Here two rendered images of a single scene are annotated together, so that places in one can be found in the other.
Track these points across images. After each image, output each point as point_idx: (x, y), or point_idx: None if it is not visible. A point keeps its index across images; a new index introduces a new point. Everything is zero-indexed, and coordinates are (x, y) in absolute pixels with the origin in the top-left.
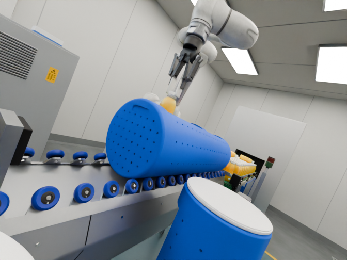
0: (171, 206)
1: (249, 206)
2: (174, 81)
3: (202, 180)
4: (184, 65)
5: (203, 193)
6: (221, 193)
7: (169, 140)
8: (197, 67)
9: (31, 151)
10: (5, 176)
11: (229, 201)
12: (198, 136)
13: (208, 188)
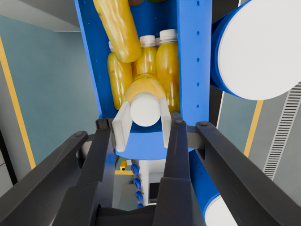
0: None
1: (298, 20)
2: (123, 130)
3: (231, 44)
4: (100, 182)
5: (247, 85)
6: (261, 46)
7: (208, 121)
8: (260, 177)
9: (138, 168)
10: (148, 168)
11: (273, 57)
12: (207, 3)
13: (245, 58)
